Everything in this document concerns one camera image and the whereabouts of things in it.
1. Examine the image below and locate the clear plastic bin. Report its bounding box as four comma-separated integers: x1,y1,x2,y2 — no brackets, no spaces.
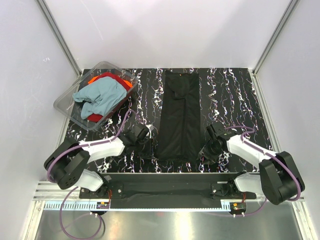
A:
53,61,138,131

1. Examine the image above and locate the right orange black connector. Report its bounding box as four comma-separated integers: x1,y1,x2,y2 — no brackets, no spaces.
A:
231,202,247,212

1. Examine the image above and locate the right aluminium frame post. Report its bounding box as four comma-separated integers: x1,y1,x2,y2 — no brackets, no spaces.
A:
252,0,300,76

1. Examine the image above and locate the orange black connector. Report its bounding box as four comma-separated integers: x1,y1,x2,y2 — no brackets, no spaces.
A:
231,202,247,212
96,201,110,209

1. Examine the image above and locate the black t shirt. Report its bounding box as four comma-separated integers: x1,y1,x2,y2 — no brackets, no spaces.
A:
155,70,202,162

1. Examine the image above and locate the white slotted cable duct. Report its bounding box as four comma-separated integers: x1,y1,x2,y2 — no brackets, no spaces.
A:
44,200,231,213

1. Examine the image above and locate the red t shirt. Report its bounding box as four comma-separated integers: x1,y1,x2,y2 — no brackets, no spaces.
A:
87,72,133,123

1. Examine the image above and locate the aluminium rail crossbar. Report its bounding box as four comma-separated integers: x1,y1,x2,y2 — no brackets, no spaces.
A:
33,181,306,201

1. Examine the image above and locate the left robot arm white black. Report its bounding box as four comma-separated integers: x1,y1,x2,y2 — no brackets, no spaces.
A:
43,123,154,199

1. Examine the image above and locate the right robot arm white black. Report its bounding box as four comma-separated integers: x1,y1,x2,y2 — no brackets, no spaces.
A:
198,124,305,205

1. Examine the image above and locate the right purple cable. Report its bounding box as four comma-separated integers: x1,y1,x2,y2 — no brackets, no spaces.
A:
224,125,302,217

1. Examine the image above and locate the aluminium frame post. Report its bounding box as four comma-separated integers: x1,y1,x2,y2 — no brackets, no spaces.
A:
35,0,82,77
252,0,300,76

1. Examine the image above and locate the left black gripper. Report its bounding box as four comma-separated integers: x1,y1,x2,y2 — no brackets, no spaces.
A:
134,136,159,160

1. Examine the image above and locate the orange t shirt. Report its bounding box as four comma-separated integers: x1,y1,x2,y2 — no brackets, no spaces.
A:
88,76,133,87

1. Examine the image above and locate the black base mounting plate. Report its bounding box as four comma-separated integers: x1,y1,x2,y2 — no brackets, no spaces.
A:
79,173,256,207

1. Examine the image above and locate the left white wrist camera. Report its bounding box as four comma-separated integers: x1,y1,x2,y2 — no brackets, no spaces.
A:
146,124,155,139

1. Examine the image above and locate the left aluminium frame post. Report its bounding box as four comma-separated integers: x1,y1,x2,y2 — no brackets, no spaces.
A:
35,0,82,77

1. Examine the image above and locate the light blue t shirt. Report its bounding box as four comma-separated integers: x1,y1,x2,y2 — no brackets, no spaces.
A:
72,76,127,120

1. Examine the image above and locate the left orange black connector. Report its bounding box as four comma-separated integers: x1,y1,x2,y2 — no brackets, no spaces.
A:
96,201,110,209

